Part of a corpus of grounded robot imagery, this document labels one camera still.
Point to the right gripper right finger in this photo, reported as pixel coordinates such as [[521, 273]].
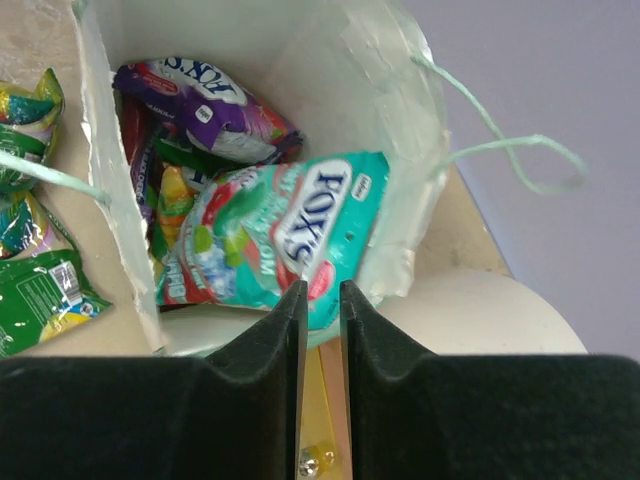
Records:
[[414, 414]]

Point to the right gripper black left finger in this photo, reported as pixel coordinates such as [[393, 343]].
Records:
[[234, 414]]

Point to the teal mint blossom Fox's packet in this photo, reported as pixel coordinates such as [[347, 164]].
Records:
[[254, 232]]

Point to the green spring tea Fox's packet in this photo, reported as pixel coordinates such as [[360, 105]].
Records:
[[179, 188]]

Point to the purple Fox's berries packet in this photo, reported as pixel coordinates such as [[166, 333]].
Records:
[[210, 110]]

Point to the purple back-side candy packet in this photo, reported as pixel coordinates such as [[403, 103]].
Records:
[[139, 131]]

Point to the cream round drawer cabinet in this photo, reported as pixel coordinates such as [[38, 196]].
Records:
[[460, 312]]

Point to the green Fox's back-side packet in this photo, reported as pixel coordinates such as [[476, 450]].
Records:
[[29, 119]]

